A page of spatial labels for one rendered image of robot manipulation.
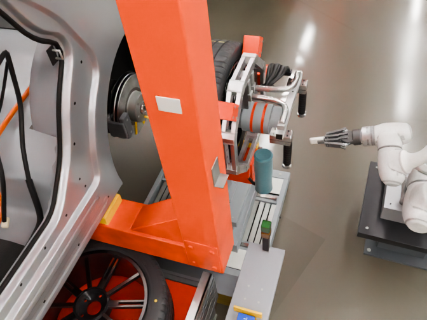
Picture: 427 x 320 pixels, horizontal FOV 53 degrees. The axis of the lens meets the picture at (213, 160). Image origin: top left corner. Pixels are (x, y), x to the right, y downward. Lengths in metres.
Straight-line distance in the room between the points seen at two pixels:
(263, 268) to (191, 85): 1.11
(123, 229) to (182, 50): 1.06
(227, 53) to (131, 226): 0.85
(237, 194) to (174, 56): 1.54
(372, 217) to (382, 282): 0.38
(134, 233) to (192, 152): 0.71
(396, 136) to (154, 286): 1.24
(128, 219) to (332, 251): 1.22
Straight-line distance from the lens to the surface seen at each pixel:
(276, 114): 1.95
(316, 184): 2.85
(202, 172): 1.35
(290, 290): 2.46
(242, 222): 2.49
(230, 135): 1.77
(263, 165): 2.00
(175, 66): 1.09
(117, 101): 2.08
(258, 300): 1.94
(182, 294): 2.18
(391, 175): 1.98
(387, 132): 2.05
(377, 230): 2.35
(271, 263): 2.02
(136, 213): 1.96
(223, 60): 1.82
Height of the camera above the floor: 2.23
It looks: 48 degrees down
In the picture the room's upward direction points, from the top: 8 degrees counter-clockwise
